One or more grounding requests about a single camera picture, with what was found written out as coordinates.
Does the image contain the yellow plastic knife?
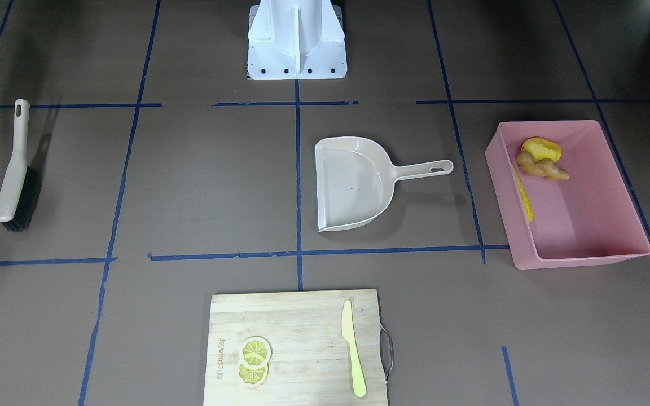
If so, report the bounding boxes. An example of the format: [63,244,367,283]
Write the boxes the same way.
[341,299,368,398]

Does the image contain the beige hand brush black bristles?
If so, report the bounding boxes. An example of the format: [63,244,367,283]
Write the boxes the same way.
[0,99,41,233]

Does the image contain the yellow toy corn cob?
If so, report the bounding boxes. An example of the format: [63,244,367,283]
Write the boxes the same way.
[511,165,534,223]

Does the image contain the pink plastic bin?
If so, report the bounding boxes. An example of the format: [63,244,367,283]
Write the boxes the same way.
[485,120,650,270]

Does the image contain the beige plastic dustpan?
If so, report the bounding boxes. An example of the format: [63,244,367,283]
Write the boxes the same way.
[314,136,454,233]

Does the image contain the bamboo cutting board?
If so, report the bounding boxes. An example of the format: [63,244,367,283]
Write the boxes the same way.
[203,289,390,405]

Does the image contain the tan toy ginger root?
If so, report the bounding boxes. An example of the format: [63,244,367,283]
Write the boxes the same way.
[516,150,570,180]

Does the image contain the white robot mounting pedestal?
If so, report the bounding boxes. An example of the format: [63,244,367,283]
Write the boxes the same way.
[246,1,348,80]

